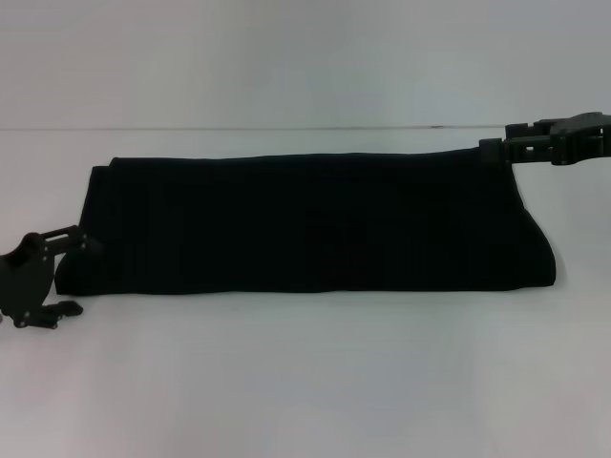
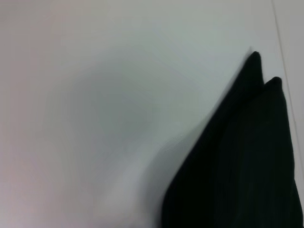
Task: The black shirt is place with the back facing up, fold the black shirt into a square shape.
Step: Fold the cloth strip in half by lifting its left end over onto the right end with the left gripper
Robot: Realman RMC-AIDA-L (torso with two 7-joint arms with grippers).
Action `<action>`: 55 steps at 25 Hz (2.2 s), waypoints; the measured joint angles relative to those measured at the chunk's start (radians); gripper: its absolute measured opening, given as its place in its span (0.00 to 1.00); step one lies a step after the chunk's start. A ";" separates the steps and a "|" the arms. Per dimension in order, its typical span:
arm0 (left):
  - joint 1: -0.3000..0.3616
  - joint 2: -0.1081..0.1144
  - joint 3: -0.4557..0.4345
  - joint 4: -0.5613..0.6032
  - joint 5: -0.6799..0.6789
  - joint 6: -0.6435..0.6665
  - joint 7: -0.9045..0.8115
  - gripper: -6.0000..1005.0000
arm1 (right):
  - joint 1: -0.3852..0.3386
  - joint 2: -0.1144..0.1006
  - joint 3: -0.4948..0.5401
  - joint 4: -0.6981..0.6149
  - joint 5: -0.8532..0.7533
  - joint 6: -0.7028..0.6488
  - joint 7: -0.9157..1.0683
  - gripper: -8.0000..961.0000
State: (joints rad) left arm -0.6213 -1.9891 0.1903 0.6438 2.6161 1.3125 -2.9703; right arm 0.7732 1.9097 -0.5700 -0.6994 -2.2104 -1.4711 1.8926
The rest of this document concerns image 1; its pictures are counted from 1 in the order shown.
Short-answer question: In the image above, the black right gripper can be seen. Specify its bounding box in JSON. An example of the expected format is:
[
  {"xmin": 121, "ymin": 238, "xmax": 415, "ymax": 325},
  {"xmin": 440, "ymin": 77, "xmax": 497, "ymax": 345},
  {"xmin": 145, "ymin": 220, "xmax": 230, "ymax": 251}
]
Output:
[{"xmin": 477, "ymin": 111, "xmax": 611, "ymax": 168}]

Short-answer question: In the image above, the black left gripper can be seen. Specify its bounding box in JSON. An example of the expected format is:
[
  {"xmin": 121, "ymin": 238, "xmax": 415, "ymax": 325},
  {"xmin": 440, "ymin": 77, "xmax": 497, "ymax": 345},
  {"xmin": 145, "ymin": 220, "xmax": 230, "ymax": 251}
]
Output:
[{"xmin": 0, "ymin": 224, "xmax": 105, "ymax": 330}]

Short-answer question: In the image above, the black shirt with FREE print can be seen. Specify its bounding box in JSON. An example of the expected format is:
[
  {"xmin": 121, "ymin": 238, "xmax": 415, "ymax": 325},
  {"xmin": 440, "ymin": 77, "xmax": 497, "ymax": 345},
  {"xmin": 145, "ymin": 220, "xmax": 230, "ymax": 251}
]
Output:
[{"xmin": 53, "ymin": 148, "xmax": 556, "ymax": 295}]

